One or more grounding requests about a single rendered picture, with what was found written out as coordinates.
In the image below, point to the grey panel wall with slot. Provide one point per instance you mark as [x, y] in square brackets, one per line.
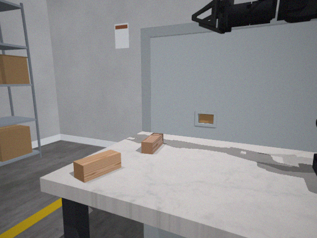
[260, 79]

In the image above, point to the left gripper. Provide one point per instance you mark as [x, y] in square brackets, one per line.
[228, 14]

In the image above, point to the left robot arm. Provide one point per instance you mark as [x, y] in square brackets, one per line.
[291, 11]

